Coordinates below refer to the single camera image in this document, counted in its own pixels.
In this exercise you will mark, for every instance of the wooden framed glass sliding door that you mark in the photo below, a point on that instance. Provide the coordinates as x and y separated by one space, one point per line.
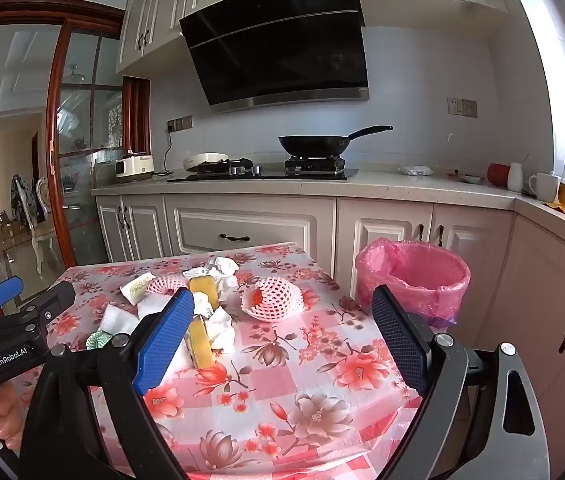
55 110

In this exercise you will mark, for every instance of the small grey dish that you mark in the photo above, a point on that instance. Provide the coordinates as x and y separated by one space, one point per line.
472 179

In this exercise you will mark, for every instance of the white foam block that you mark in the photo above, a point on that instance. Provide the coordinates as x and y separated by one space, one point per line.
155 306
117 320

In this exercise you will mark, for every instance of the black wok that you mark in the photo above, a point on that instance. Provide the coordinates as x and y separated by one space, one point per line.
312 145

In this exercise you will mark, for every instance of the red pot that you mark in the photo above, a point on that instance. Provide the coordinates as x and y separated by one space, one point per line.
497 175

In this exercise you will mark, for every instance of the large pink fruit foam net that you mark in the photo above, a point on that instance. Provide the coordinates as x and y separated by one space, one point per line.
272 302

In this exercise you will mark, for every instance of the white paper cup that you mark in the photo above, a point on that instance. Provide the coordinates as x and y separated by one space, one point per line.
201 305

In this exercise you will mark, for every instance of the black gas stove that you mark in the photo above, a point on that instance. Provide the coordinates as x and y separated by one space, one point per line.
272 174

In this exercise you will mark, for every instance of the small red lid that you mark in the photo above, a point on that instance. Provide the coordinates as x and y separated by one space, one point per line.
453 175

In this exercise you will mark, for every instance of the green patterned wrapper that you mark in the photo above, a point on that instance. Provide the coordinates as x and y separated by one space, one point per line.
97 340

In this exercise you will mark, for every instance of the white mug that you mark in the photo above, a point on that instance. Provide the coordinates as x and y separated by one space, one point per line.
544 187

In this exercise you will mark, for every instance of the white dining chair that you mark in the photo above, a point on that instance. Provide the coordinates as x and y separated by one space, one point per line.
42 240

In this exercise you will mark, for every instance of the waste bin with pink bag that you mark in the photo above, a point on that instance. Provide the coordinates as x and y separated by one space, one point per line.
412 270

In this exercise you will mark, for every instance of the white rice cooker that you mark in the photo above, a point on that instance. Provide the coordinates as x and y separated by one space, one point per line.
135 166

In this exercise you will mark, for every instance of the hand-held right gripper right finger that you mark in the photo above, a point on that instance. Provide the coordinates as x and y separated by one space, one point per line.
402 340

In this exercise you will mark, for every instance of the white ceramic jar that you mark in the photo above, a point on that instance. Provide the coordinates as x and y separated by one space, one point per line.
515 179

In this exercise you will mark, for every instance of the beige wall socket panel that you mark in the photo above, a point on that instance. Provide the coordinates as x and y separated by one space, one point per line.
461 107
180 124

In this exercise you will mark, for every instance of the white tissue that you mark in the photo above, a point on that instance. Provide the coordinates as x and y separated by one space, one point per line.
222 332
222 266

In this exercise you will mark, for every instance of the person's left hand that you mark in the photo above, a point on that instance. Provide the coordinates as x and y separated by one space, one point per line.
10 410

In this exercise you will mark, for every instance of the small pink fruit foam net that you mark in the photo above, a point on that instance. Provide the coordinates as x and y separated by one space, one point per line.
162 285

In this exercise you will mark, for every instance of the white plastic bag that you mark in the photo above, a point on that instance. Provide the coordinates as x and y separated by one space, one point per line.
417 170

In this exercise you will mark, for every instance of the white lower kitchen cabinets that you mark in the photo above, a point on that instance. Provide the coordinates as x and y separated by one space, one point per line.
252 220

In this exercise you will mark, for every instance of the black range hood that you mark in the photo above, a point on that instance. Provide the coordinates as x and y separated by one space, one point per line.
282 50

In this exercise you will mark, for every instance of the floral pink tablecloth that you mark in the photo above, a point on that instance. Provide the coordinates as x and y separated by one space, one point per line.
287 360

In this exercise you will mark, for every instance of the white electric baking pan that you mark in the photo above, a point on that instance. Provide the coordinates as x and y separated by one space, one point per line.
207 161

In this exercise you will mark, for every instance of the white packet with green print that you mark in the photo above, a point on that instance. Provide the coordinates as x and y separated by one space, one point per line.
137 287

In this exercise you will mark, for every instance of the yellow snack packet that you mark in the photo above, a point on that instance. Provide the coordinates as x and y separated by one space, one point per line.
200 345
203 287

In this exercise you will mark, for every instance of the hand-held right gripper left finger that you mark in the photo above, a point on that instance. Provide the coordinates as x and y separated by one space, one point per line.
162 342

